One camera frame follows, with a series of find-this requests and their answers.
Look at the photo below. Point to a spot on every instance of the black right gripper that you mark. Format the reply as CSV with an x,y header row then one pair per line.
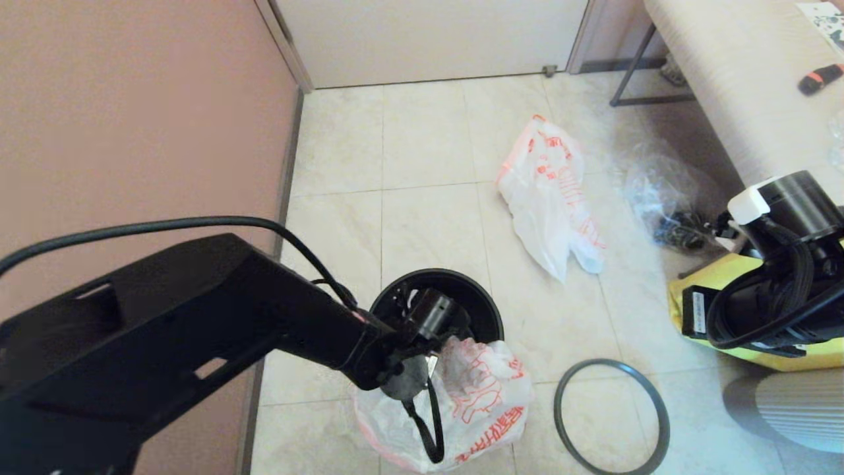
x,y
824,260

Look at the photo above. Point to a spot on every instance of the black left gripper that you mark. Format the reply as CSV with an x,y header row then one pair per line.
x,y
409,356

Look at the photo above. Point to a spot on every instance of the white red-print trash bag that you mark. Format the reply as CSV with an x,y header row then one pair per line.
x,y
488,396
547,191

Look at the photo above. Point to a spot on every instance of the black trash bin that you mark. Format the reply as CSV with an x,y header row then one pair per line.
x,y
481,297

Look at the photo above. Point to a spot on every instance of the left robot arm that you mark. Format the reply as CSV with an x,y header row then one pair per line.
x,y
165,330

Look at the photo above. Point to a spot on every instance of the yellow non-woven tote bag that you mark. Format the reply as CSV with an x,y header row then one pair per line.
x,y
712,277

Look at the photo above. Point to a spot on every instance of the clear plastic bag dark contents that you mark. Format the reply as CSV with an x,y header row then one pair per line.
x,y
659,191

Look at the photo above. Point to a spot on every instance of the clear crumpled plastic item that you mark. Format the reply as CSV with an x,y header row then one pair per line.
x,y
836,142

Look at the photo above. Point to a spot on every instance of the white ribbed cylinder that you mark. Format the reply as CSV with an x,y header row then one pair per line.
x,y
798,409

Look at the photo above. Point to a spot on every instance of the light wood-grain table top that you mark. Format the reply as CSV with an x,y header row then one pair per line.
x,y
745,99

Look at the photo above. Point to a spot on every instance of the black orange marker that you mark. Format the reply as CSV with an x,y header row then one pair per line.
x,y
817,80

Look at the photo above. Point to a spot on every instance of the white black-print paper sheet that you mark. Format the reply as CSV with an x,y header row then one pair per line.
x,y
827,26

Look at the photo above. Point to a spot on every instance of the small grey floor item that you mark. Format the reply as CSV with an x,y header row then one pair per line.
x,y
672,74

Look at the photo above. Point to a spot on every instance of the small metal door stop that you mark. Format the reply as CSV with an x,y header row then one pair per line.
x,y
548,72

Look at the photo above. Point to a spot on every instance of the white door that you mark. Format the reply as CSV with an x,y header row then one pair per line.
x,y
428,39

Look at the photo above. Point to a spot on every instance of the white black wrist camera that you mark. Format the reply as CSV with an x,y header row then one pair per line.
x,y
435,313
791,201

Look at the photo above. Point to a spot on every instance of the dark metal table frame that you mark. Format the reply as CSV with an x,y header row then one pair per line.
x,y
649,101

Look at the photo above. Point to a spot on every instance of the light grey door frame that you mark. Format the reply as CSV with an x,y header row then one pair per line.
x,y
283,39

